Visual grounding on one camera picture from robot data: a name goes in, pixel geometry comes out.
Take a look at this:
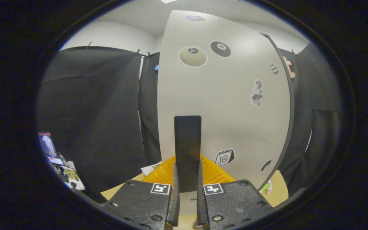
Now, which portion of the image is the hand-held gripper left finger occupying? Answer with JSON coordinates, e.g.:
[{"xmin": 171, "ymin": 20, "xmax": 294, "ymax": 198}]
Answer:
[{"xmin": 101, "ymin": 156, "xmax": 180, "ymax": 230}]

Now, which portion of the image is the black backdrop cloth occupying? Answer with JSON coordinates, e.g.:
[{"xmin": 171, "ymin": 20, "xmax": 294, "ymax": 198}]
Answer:
[{"xmin": 37, "ymin": 42, "xmax": 342, "ymax": 196}]

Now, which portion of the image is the black door handle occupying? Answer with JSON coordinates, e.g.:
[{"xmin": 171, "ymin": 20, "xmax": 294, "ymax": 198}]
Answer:
[{"xmin": 174, "ymin": 116, "xmax": 202, "ymax": 193}]

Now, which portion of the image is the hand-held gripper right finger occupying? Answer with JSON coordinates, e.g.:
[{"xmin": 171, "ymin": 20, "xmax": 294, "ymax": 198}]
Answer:
[{"xmin": 197, "ymin": 156, "xmax": 274, "ymax": 230}]

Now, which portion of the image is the light grey shoe cabinet door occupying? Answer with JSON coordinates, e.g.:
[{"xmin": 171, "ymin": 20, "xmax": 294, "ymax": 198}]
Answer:
[{"xmin": 157, "ymin": 10, "xmax": 292, "ymax": 193}]

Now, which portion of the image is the white book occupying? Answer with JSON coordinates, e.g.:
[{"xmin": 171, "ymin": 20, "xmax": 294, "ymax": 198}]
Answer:
[{"xmin": 141, "ymin": 161, "xmax": 164, "ymax": 176}]

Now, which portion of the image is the dark grey shoe cabinet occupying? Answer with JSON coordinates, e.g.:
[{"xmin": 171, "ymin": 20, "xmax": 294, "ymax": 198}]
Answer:
[{"xmin": 261, "ymin": 33, "xmax": 295, "ymax": 190}]

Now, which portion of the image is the green pink plush toy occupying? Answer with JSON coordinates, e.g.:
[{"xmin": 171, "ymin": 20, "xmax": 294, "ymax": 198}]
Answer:
[{"xmin": 261, "ymin": 179, "xmax": 273, "ymax": 194}]

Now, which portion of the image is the colourful magazine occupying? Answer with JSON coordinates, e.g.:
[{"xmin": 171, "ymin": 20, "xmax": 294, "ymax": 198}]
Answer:
[{"xmin": 38, "ymin": 132, "xmax": 64, "ymax": 165}]

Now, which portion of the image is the pile of papers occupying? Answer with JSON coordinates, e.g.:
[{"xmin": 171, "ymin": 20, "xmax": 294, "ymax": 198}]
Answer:
[{"xmin": 56, "ymin": 153, "xmax": 86, "ymax": 191}]

